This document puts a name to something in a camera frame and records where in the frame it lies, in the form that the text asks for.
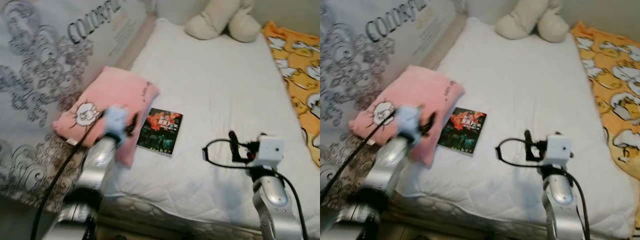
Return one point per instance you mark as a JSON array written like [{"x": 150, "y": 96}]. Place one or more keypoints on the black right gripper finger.
[
  {"x": 233, "y": 146},
  {"x": 528, "y": 145}
]

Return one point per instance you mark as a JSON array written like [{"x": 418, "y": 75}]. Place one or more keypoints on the pink pillow with white print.
[
  {"x": 425, "y": 90},
  {"x": 120, "y": 90}
]

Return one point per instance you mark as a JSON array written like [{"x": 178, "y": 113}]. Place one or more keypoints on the dark paperback book red cover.
[
  {"x": 462, "y": 131},
  {"x": 160, "y": 132}
]

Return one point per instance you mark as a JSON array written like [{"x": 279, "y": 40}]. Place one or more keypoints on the white quilted mattress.
[
  {"x": 215, "y": 85},
  {"x": 525, "y": 85}
]

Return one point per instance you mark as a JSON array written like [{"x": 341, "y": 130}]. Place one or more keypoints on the blue-grey swirl pattern duvet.
[
  {"x": 45, "y": 60},
  {"x": 360, "y": 60}
]

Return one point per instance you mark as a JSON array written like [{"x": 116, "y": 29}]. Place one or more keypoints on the orange cartoon print blanket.
[
  {"x": 615, "y": 85},
  {"x": 300, "y": 65}
]

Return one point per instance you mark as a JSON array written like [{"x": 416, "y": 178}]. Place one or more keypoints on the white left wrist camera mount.
[
  {"x": 408, "y": 124},
  {"x": 116, "y": 124}
]

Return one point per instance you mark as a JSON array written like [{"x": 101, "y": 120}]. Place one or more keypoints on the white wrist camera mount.
[
  {"x": 558, "y": 150},
  {"x": 116, "y": 124},
  {"x": 270, "y": 150},
  {"x": 408, "y": 124}
]

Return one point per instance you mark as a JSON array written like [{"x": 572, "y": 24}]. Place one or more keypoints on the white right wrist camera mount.
[
  {"x": 270, "y": 150},
  {"x": 558, "y": 150}
]

